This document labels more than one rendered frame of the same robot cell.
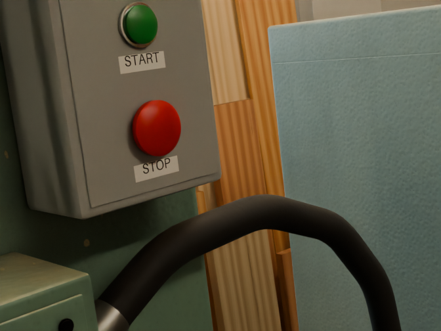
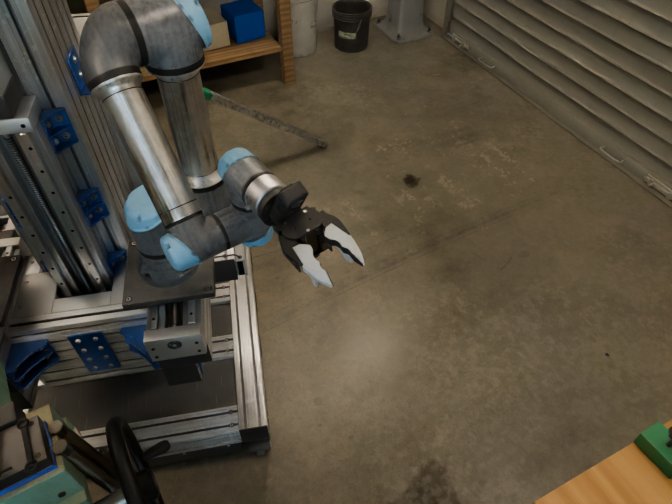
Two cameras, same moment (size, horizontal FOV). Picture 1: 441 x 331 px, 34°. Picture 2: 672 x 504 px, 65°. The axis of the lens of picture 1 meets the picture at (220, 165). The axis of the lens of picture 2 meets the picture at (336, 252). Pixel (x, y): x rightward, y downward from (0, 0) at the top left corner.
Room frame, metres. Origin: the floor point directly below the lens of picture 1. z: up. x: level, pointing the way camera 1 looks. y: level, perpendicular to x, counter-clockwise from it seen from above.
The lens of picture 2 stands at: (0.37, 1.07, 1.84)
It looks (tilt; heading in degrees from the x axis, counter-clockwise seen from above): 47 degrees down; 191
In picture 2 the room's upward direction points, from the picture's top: straight up
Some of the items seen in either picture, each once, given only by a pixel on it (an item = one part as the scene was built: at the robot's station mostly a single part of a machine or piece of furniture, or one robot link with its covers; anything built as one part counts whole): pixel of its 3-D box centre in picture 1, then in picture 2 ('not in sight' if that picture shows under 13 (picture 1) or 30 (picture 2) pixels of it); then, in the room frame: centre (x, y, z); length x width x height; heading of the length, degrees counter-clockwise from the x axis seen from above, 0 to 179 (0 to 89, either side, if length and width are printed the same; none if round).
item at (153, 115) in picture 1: (157, 128); not in sight; (0.39, 0.03, 1.36); 0.03 x 0.01 x 0.03; 131
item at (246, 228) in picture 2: not in sight; (246, 220); (-0.35, 0.75, 1.12); 0.11 x 0.08 x 0.11; 137
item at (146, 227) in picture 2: not in sight; (156, 216); (-0.45, 0.48, 0.98); 0.13 x 0.12 x 0.14; 137
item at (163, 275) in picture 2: not in sight; (165, 251); (-0.44, 0.48, 0.87); 0.15 x 0.15 x 0.10
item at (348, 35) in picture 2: not in sight; (351, 26); (-3.39, 0.48, 0.14); 0.30 x 0.29 x 0.28; 36
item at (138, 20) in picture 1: (140, 24); not in sight; (0.39, 0.03, 1.42); 0.02 x 0.01 x 0.02; 131
